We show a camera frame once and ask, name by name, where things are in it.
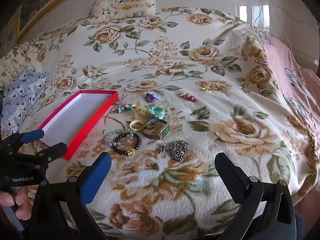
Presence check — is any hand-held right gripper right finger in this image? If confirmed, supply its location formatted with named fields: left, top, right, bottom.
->
left=214, top=152, right=297, bottom=240

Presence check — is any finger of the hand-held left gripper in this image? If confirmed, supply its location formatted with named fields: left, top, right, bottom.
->
left=11, top=142, right=67, bottom=172
left=1, top=129, right=45, bottom=155

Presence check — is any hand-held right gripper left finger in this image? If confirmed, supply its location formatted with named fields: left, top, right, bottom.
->
left=29, top=152, right=112, bottom=240

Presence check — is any black bead bracelet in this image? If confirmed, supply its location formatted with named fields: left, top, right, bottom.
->
left=111, top=132, right=141, bottom=157

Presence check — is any clear crystal bead bracelet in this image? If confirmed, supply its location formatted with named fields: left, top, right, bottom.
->
left=104, top=129, right=135, bottom=148

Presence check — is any yellow bangle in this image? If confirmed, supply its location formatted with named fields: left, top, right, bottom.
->
left=129, top=120, right=143, bottom=132

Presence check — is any grey metal chain bracelet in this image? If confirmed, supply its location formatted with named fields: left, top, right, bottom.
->
left=158, top=140, right=190, bottom=162

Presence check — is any colourful bead bracelet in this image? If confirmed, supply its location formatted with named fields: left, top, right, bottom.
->
left=117, top=103, right=137, bottom=114

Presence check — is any brown strap wristwatch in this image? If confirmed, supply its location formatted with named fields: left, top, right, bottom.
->
left=140, top=118, right=171, bottom=140

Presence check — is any green hair tie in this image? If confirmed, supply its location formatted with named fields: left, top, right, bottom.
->
left=147, top=106, right=166, bottom=120

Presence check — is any pink bead hair clip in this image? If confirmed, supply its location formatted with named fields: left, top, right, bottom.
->
left=179, top=92, right=197, bottom=102

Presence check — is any purple hair scrunchie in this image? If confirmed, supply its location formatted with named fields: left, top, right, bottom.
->
left=145, top=91, right=160, bottom=103

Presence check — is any person's left hand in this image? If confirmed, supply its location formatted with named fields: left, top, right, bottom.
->
left=0, top=187, right=33, bottom=218

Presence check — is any blue koala print pillow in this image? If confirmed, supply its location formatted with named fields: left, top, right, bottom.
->
left=0, top=65, right=48, bottom=135

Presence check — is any floral blanket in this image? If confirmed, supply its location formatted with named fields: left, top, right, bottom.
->
left=0, top=7, right=318, bottom=240

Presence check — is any pink heart print sheet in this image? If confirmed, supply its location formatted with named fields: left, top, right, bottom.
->
left=252, top=26, right=320, bottom=205

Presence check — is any panda print pillow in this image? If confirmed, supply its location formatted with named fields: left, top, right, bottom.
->
left=90, top=0, right=156, bottom=20

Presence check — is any yellow flower hair tie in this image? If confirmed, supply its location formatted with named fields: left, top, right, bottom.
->
left=134, top=104, right=153, bottom=119

